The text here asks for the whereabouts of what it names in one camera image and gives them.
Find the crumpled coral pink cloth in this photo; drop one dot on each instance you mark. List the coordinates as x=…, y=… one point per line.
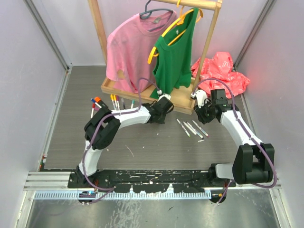
x=221, y=67

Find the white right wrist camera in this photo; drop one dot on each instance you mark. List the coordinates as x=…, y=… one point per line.
x=200, y=96

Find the wooden clothes rack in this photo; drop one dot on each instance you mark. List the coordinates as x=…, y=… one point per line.
x=181, y=98

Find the pink t-shirt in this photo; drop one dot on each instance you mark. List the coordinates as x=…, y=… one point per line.
x=128, y=49

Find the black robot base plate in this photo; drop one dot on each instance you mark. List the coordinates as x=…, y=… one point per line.
x=153, y=181

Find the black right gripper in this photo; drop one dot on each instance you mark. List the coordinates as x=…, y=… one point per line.
x=202, y=118

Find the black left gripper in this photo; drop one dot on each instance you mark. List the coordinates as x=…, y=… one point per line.
x=162, y=121

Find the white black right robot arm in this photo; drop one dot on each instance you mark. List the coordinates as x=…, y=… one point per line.
x=254, y=160

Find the thin white pen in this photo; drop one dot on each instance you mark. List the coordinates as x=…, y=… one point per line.
x=195, y=131

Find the green tank top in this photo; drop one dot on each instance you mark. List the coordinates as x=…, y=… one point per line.
x=172, y=53

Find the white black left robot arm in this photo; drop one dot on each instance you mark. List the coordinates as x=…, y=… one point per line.
x=105, y=123

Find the slotted cable duct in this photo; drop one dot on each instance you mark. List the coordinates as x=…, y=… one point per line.
x=90, y=195

